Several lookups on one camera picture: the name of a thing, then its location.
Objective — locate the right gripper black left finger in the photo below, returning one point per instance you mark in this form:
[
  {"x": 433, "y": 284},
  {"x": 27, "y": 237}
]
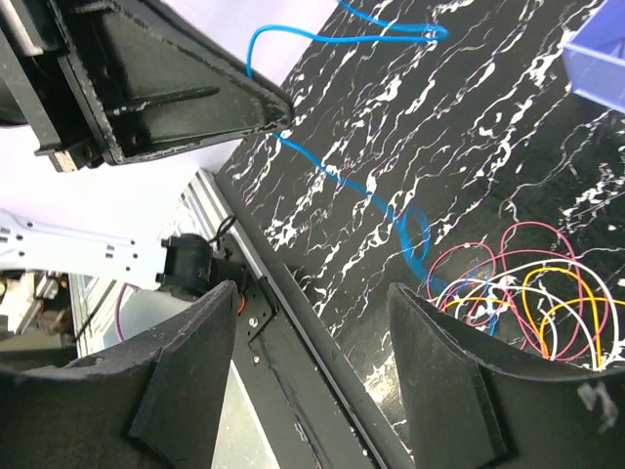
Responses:
[{"x": 152, "y": 401}]

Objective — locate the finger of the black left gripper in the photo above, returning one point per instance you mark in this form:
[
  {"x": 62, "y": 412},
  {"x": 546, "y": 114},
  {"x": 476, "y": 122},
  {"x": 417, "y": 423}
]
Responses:
[{"x": 150, "y": 85}]

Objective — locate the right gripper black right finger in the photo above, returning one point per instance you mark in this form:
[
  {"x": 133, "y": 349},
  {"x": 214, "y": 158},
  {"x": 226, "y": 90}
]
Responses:
[{"x": 472, "y": 401}]

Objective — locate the aluminium frame rail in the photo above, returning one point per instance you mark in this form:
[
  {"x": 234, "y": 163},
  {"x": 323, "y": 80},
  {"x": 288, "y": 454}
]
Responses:
[{"x": 105, "y": 310}]

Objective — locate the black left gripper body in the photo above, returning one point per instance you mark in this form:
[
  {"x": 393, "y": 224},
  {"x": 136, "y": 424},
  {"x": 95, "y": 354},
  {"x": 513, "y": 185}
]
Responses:
[{"x": 36, "y": 90}]

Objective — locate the lavender plastic tray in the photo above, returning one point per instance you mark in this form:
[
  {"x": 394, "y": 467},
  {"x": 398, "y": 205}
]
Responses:
[{"x": 594, "y": 57}]

